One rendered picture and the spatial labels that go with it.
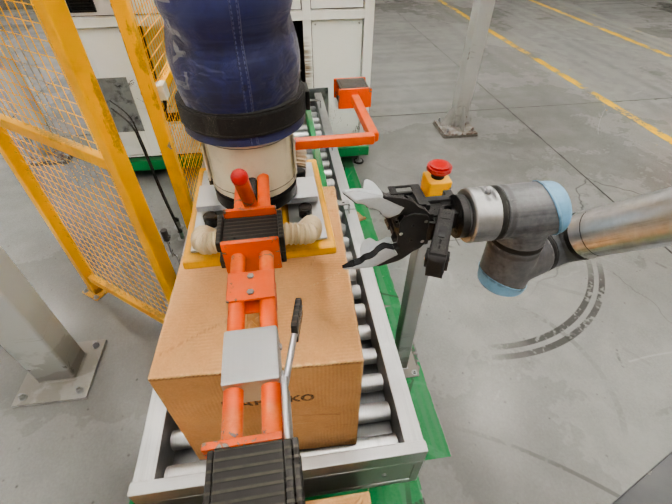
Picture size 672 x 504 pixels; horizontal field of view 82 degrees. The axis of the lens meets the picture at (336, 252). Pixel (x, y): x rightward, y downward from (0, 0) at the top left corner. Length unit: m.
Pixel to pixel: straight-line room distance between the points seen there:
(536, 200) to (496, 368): 1.39
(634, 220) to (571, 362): 1.48
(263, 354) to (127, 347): 1.73
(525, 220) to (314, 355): 0.44
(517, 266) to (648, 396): 1.57
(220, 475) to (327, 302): 0.52
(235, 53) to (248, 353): 0.42
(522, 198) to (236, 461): 0.53
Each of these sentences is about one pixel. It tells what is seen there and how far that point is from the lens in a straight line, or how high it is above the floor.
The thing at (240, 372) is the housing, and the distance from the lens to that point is 0.45.
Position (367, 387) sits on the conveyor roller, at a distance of 1.21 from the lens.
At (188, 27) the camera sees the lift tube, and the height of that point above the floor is 1.46.
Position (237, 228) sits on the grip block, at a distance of 0.61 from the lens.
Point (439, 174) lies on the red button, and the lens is 1.13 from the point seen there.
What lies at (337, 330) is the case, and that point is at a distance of 0.80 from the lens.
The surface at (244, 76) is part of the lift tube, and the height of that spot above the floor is 1.40.
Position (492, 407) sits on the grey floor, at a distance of 1.89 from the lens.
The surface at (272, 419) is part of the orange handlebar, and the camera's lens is 0.42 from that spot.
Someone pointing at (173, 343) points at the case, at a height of 0.95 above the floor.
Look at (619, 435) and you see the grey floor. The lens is 2.07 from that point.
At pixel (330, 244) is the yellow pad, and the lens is 0.75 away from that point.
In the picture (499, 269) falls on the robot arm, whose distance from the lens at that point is 0.75.
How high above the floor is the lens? 1.60
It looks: 43 degrees down
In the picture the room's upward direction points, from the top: straight up
